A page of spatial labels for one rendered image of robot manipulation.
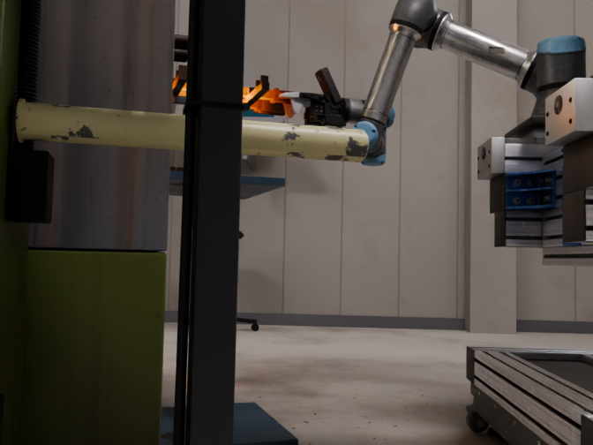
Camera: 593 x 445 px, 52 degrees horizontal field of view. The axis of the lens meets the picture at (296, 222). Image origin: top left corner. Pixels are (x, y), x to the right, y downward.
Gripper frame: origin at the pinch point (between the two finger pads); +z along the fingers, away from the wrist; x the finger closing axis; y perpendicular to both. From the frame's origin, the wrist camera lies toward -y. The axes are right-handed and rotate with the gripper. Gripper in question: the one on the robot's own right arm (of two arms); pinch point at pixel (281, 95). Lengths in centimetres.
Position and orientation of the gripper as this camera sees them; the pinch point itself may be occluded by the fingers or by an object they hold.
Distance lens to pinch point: 178.7
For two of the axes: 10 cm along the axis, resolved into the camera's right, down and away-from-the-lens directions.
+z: -9.4, -0.4, -3.4
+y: -0.2, 10.0, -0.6
